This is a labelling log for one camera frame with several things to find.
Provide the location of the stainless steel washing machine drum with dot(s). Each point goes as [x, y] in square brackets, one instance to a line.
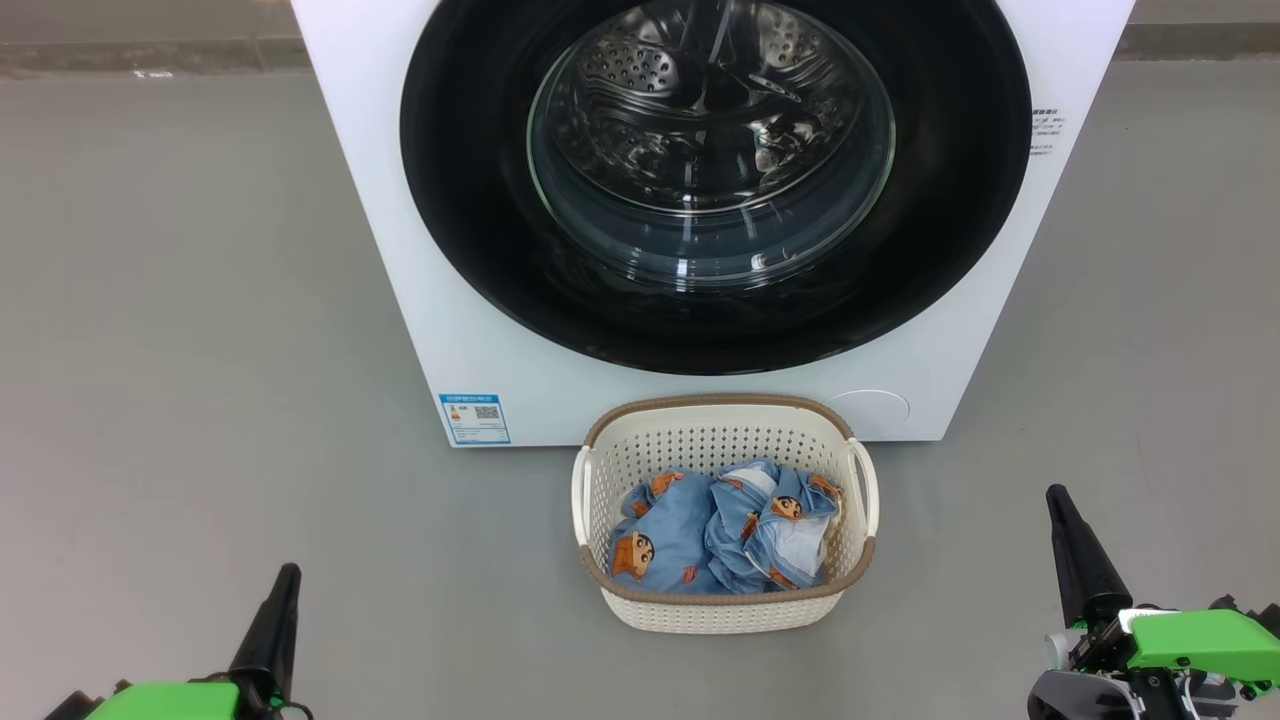
[700, 100]

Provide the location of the white front-load washing machine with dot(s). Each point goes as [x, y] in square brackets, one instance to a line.
[380, 250]

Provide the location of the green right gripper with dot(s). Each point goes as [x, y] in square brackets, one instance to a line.
[1200, 640]

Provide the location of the blue energy label sticker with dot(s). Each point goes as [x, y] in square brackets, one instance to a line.
[475, 420]

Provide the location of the round white filter cover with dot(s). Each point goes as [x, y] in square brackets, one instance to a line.
[870, 410]

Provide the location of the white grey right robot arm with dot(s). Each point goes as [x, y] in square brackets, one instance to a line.
[1080, 698]

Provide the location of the cream perforated laundry basket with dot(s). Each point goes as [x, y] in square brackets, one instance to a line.
[712, 610]

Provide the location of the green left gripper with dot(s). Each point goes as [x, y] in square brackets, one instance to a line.
[165, 702]

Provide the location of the black round glass washer door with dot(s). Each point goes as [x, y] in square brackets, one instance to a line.
[460, 200]

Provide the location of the blue cartoon print garment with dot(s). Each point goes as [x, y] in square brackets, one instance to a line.
[670, 540]
[790, 535]

